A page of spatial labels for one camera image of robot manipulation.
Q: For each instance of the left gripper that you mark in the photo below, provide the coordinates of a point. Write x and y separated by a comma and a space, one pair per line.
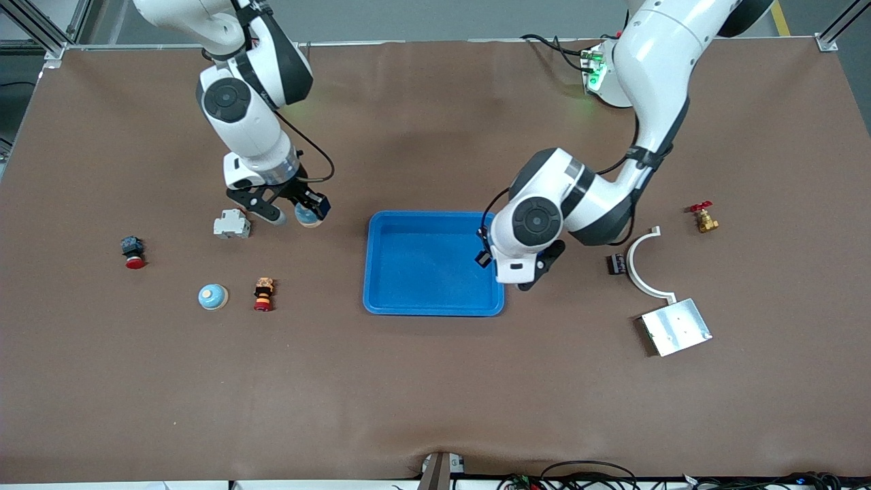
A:
484, 258

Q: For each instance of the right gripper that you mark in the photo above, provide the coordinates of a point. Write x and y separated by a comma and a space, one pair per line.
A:
297, 191

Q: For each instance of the blue bell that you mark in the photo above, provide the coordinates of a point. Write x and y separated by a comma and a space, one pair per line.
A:
213, 297
306, 219

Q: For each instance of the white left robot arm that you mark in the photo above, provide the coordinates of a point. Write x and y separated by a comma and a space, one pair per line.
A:
653, 61

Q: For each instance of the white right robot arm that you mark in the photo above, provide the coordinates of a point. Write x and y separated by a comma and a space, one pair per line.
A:
252, 129

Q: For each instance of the blue plastic tray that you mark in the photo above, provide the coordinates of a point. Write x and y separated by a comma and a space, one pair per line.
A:
422, 265

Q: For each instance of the white circuit breaker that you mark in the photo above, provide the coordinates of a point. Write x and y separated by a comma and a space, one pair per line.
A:
231, 228

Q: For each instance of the orange red push button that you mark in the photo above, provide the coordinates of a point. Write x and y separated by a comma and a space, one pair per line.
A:
264, 292

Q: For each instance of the brown table cover sheet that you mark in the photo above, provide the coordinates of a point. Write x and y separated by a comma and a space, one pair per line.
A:
435, 381

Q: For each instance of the black red emergency button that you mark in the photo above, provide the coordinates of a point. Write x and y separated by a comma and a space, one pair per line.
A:
133, 248

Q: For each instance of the aluminium plate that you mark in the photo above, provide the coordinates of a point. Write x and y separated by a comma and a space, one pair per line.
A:
677, 328

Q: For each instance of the white curved bracket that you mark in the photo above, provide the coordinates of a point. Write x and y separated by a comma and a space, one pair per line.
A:
629, 265

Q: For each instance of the aluminium frame post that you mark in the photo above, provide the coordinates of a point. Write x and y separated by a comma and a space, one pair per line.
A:
827, 44
54, 49

